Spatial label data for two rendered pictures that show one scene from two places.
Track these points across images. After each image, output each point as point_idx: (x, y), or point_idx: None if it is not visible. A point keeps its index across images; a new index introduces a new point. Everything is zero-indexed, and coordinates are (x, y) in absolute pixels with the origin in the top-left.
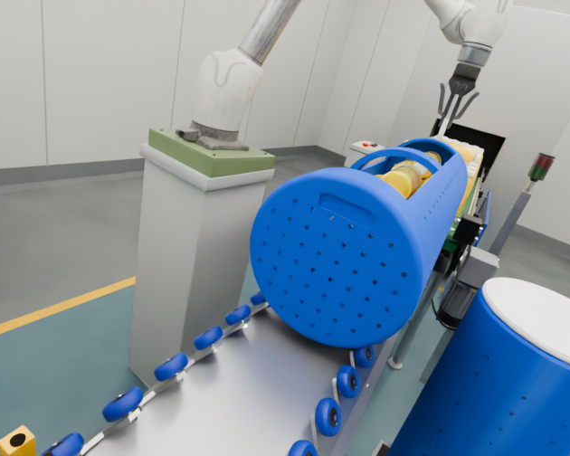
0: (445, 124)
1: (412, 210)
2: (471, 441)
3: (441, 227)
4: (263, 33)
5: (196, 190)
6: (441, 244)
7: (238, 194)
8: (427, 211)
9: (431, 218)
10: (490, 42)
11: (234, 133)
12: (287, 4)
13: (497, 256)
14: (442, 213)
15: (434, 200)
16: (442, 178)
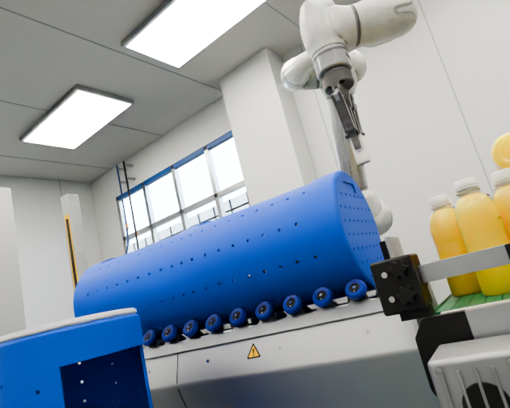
0: (351, 146)
1: (95, 267)
2: None
3: (116, 273)
4: (339, 170)
5: None
6: (121, 284)
7: (312, 306)
8: (107, 265)
9: (105, 269)
10: (312, 51)
11: None
12: (337, 141)
13: None
14: (128, 265)
15: (125, 258)
16: (171, 239)
